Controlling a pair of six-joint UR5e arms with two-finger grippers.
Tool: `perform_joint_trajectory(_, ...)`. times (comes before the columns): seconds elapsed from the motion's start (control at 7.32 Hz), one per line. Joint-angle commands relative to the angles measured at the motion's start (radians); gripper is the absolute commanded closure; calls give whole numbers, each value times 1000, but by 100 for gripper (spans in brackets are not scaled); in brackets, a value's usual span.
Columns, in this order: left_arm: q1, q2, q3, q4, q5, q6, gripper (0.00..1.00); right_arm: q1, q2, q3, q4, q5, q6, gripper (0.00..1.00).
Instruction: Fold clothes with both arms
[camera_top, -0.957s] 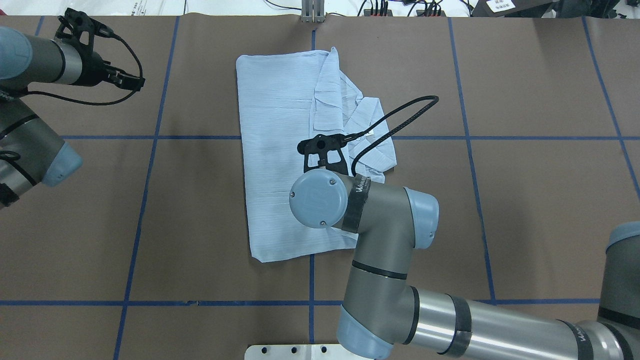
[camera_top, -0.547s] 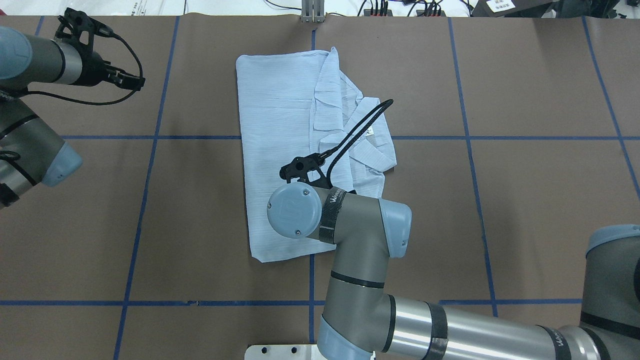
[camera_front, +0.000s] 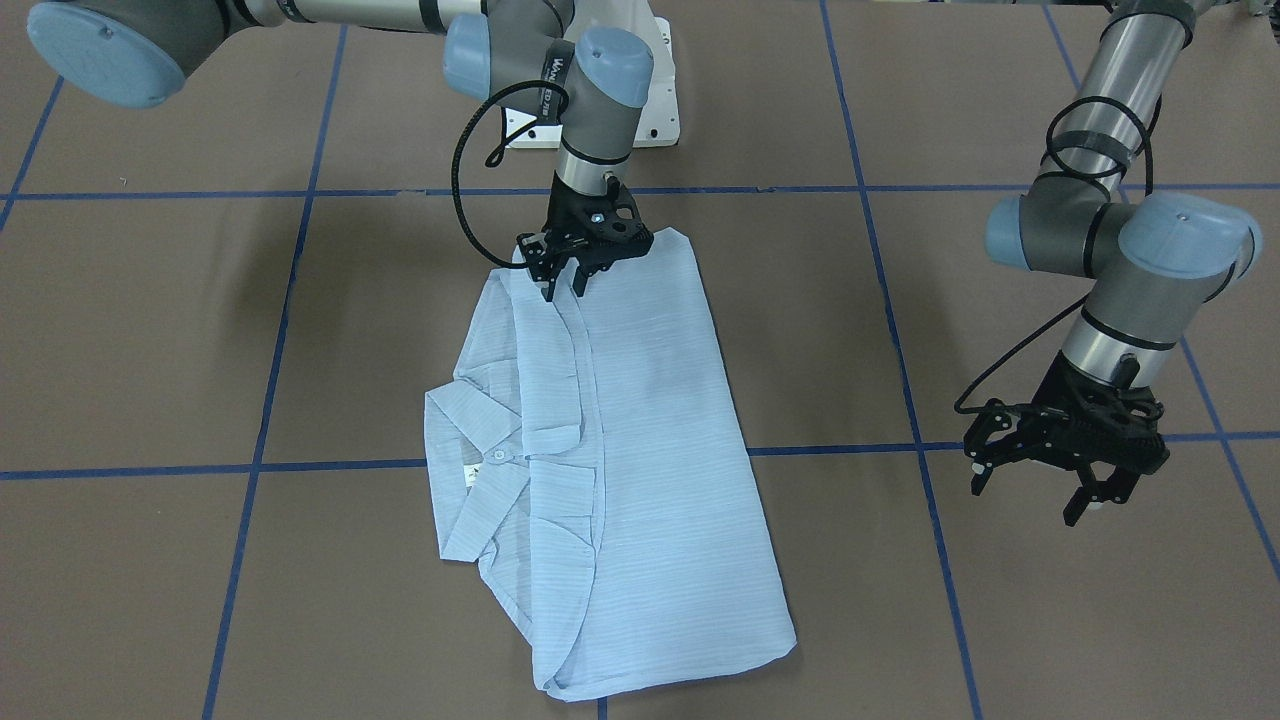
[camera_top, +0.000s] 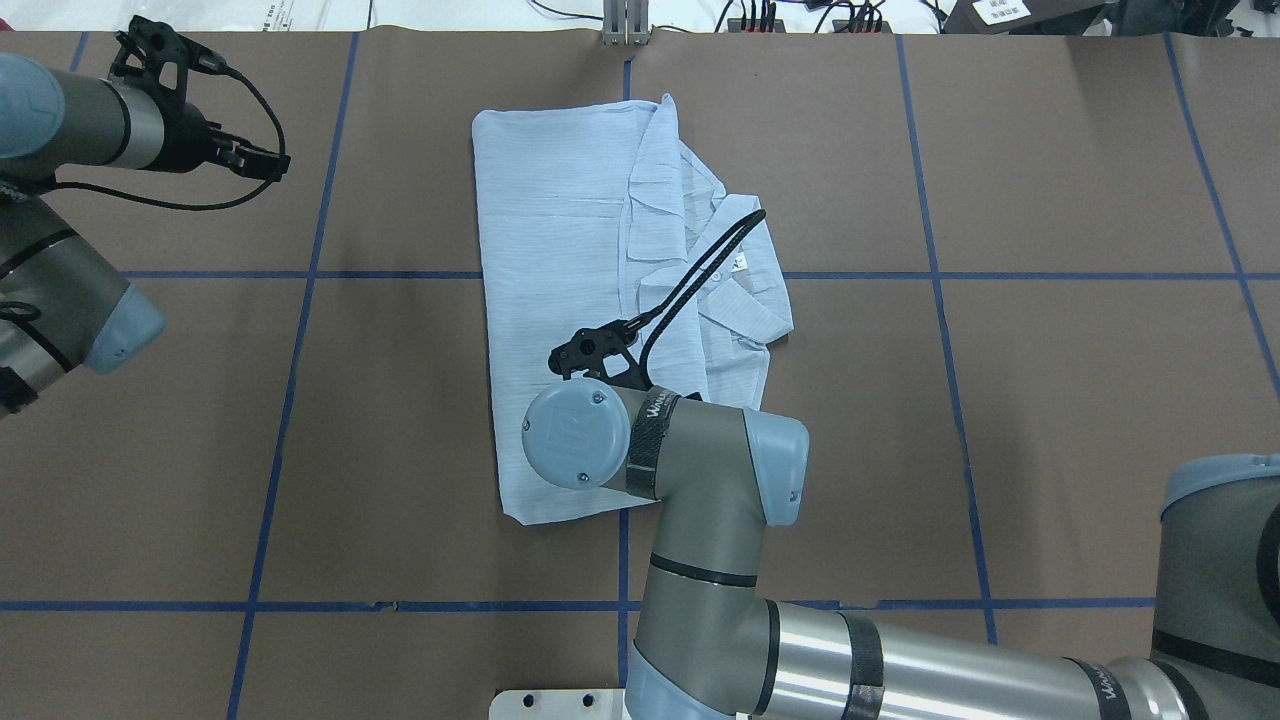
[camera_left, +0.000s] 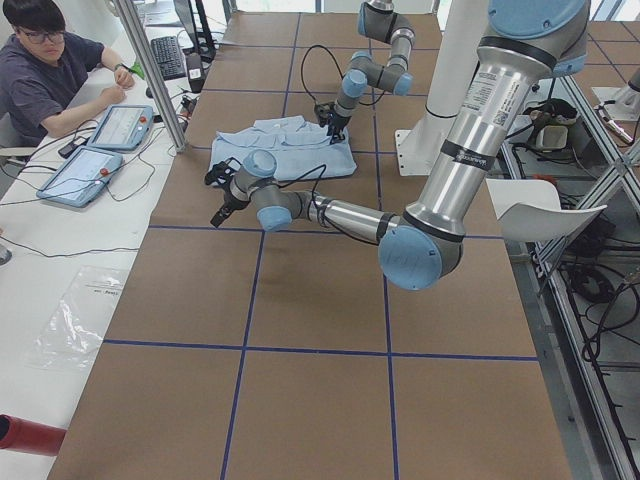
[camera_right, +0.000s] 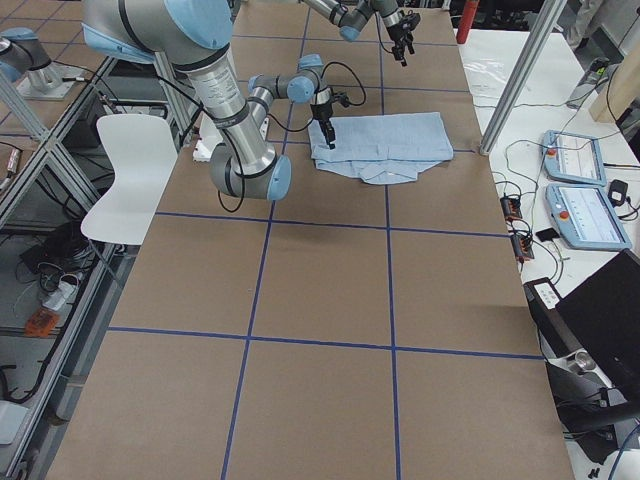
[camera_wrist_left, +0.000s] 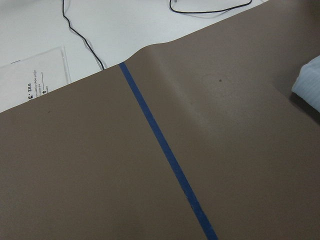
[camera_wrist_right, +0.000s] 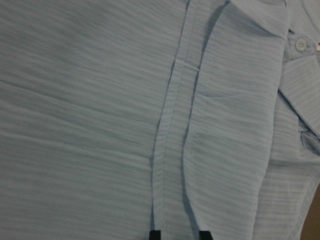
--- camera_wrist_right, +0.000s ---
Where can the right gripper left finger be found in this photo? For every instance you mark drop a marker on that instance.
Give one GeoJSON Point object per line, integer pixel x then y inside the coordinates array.
{"type": "Point", "coordinates": [155, 235]}

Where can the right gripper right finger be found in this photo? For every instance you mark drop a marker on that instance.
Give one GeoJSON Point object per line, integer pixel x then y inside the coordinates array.
{"type": "Point", "coordinates": [205, 235]}

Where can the light blue button-up shirt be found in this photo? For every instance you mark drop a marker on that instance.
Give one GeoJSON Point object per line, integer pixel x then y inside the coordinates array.
{"type": "Point", "coordinates": [118, 117]}

